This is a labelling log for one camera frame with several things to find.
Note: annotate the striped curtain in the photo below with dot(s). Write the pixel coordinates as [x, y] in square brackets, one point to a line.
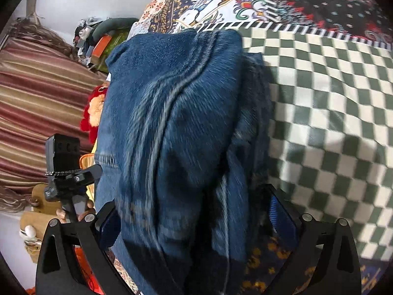
[40, 98]

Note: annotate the wooden furniture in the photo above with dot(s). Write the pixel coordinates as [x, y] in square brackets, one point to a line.
[36, 218]

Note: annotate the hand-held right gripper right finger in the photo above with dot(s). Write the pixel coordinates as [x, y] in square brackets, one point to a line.
[278, 218]

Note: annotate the orange cloth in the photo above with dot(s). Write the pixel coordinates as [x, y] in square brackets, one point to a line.
[87, 270]

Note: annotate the orange box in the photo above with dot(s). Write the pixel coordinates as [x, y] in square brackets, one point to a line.
[101, 49]

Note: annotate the person's left hand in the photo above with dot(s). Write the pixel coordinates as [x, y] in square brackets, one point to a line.
[89, 206]

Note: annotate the white round object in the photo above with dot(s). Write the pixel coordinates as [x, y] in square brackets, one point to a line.
[28, 232]

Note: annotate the red plush toy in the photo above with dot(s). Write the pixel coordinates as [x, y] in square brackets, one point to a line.
[92, 113]

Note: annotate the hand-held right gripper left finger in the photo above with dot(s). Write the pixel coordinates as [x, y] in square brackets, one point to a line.
[109, 230]

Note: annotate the dark green cloth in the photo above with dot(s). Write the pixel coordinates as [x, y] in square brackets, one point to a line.
[113, 24]

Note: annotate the patchwork printed blanket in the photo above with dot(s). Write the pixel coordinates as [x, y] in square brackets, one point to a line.
[322, 98]

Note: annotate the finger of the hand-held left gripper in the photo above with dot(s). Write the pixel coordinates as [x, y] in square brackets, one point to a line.
[90, 173]

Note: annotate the blue denim jacket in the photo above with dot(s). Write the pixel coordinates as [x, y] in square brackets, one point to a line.
[172, 129]

